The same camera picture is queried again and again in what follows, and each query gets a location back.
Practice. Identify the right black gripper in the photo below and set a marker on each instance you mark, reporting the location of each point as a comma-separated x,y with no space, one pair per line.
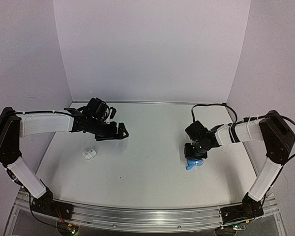
188,155

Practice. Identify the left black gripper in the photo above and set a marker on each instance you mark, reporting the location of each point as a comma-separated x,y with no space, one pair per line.
112,134

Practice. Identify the blue water faucet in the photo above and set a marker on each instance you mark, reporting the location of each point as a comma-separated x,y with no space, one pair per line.
191,163

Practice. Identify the white plastic pipe fitting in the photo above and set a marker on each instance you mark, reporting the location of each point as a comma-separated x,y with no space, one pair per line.
89,154

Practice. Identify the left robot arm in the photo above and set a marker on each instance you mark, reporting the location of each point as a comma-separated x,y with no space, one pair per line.
95,118

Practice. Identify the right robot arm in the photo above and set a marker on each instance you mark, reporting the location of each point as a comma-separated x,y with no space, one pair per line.
278,139

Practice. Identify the right circuit board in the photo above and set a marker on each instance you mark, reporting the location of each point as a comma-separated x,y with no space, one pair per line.
238,227

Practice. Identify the circuit board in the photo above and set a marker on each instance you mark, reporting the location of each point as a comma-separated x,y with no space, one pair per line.
238,227
65,229

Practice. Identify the left circuit board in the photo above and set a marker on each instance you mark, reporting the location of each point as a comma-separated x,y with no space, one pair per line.
65,229

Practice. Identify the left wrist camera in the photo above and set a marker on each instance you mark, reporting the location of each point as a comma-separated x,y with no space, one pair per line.
110,114

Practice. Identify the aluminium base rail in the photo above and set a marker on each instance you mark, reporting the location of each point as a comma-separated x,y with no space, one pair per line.
139,220

